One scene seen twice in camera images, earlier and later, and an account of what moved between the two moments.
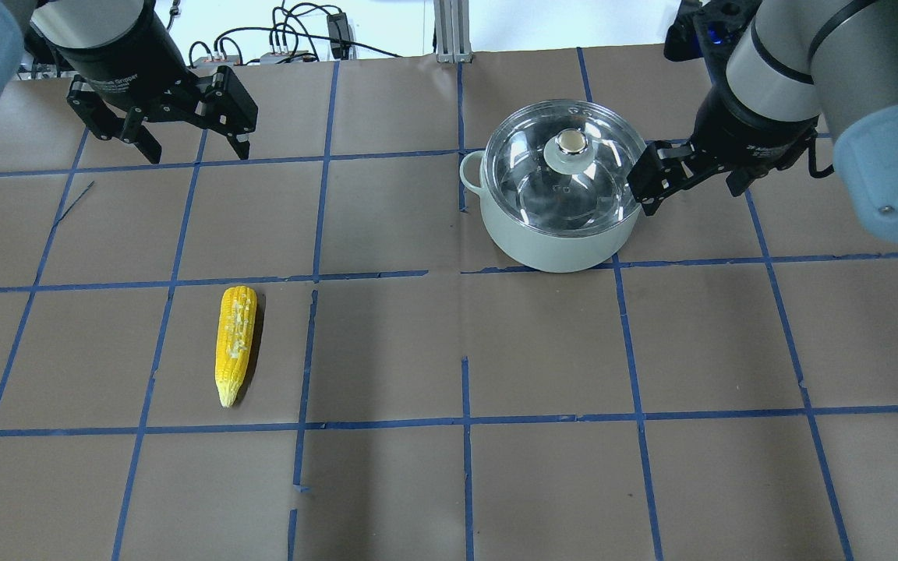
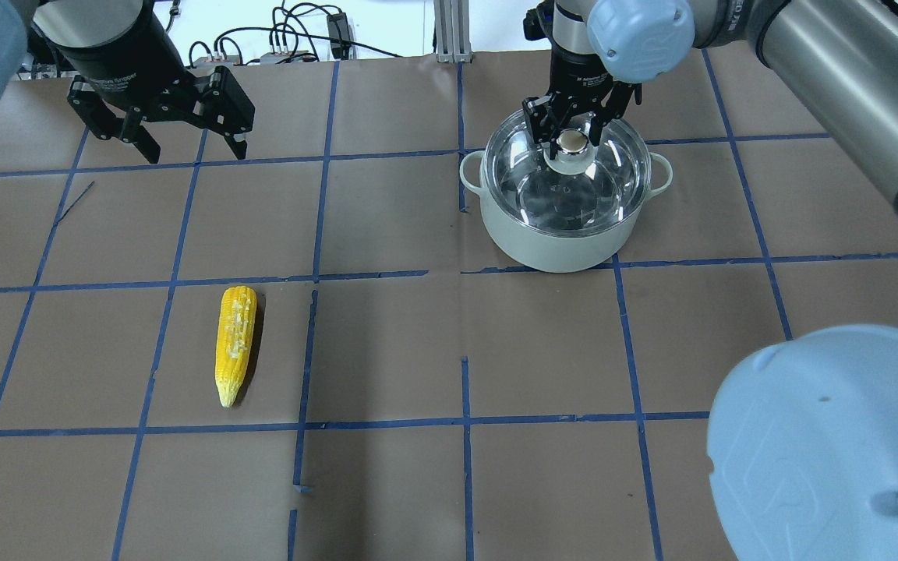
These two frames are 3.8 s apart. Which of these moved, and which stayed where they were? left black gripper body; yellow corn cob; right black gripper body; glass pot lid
Moved: right black gripper body
Stayed: yellow corn cob; glass pot lid; left black gripper body
